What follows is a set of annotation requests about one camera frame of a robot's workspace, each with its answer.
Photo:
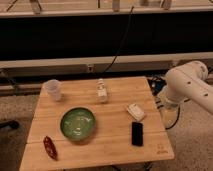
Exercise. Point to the green ceramic bowl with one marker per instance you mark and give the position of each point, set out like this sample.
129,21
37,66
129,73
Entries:
78,124

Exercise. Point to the red chili pepper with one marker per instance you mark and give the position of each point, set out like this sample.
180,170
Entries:
50,148

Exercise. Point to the clear plastic cup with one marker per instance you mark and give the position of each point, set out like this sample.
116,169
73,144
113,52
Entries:
53,89

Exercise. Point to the wooden table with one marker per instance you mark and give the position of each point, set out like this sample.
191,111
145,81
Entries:
111,142

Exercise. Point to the small clear bottle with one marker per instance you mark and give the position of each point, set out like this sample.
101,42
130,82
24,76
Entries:
102,91

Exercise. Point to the black rectangular block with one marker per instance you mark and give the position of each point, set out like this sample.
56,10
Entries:
137,134

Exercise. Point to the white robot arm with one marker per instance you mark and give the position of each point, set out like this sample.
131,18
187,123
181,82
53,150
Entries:
184,81

